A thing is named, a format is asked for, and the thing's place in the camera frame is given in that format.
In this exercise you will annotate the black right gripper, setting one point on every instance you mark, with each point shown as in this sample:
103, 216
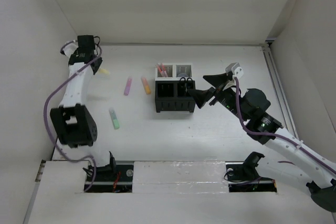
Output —
216, 81

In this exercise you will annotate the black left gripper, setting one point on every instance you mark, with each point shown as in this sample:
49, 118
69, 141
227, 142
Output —
97, 68

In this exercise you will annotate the black handled scissors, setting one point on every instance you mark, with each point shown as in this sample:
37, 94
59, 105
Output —
185, 83

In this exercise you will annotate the yellow highlighter marker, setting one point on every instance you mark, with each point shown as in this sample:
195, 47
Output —
104, 71

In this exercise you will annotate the purple highlighter marker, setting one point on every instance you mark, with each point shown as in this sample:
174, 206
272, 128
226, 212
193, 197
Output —
128, 86

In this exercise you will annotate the orange highlighter marker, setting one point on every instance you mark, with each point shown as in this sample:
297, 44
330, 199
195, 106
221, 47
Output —
146, 85

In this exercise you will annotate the green highlighter marker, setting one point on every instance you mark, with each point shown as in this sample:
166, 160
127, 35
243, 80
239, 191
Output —
114, 119

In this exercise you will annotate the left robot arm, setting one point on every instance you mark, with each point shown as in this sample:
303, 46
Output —
72, 121

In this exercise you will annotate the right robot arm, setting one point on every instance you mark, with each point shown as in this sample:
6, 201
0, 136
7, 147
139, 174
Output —
303, 168

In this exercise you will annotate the white slotted organizer box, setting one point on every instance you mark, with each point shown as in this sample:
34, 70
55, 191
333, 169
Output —
171, 71

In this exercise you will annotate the black slotted organizer box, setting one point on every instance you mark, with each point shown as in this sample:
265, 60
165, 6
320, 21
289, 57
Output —
169, 99

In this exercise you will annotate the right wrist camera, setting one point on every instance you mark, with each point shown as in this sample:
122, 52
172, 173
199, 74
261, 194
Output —
234, 70

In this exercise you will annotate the aluminium rail right side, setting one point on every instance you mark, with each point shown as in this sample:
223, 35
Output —
279, 91

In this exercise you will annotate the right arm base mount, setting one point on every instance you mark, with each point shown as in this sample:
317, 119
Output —
242, 177

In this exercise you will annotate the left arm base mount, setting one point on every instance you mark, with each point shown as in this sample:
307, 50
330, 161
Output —
114, 177

